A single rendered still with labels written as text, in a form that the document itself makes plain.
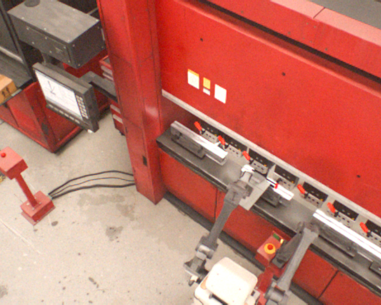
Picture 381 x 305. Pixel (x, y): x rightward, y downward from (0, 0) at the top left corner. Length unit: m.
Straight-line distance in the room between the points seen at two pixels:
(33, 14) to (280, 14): 1.41
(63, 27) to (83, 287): 2.09
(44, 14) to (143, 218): 2.00
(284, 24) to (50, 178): 2.94
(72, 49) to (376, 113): 1.57
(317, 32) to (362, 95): 0.35
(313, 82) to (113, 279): 2.33
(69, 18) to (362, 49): 1.57
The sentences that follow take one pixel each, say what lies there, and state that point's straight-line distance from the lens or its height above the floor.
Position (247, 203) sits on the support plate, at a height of 1.00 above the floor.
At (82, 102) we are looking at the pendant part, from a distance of 2.61.
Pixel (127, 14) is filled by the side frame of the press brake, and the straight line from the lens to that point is 2.37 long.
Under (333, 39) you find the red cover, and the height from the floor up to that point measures 2.24.
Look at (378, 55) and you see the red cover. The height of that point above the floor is 2.26.
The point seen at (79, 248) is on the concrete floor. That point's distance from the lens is 3.77.
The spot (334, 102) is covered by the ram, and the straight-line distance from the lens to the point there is 2.06.
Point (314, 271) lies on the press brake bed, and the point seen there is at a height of 0.57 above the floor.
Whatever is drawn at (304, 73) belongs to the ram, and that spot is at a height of 2.00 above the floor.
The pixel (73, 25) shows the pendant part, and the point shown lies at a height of 1.95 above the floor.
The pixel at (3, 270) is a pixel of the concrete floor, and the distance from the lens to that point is 3.90.
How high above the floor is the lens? 3.31
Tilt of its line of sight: 52 degrees down
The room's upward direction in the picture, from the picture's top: 1 degrees counter-clockwise
